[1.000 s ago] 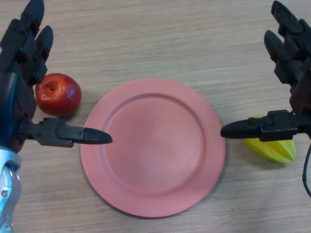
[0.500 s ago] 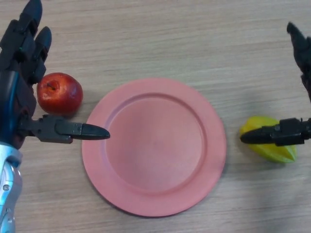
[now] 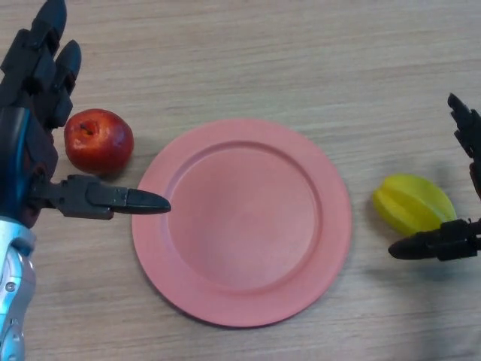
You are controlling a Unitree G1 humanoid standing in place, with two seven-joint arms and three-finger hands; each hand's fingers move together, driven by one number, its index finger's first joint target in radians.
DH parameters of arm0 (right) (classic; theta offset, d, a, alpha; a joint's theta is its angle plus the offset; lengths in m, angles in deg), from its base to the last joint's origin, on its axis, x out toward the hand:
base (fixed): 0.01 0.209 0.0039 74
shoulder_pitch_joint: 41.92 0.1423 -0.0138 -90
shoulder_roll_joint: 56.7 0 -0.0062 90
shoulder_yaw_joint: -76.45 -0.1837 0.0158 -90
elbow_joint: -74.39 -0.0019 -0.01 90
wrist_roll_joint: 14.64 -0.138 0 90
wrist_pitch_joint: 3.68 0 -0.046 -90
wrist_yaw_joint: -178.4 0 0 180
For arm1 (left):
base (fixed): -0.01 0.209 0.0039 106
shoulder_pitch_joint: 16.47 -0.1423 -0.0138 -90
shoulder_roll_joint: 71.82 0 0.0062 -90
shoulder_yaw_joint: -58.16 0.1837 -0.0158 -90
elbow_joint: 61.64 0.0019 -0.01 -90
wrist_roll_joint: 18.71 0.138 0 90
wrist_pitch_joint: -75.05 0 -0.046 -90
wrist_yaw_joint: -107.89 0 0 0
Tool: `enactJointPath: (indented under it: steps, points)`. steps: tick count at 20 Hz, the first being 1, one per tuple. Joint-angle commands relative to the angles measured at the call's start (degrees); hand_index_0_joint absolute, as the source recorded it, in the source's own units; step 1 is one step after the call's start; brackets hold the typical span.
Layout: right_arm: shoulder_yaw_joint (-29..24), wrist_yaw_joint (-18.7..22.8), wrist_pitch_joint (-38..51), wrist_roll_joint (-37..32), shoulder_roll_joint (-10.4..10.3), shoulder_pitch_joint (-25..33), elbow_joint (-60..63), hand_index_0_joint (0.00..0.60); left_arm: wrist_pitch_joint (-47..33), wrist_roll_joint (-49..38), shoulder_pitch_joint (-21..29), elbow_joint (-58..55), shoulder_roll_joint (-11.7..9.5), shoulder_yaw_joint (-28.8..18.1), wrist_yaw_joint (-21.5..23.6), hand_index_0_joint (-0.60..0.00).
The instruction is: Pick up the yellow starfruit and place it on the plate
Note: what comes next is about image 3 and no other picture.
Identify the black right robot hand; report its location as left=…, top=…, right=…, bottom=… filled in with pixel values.
left=387, top=93, right=481, bottom=262

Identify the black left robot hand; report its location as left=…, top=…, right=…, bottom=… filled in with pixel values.
left=0, top=0, right=172, bottom=229

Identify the yellow starfruit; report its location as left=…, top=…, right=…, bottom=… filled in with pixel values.
left=372, top=173, right=458, bottom=238

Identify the pink round plate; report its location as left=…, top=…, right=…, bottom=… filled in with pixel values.
left=132, top=119, right=353, bottom=329

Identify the red apple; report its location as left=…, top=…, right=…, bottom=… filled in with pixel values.
left=63, top=108, right=135, bottom=176

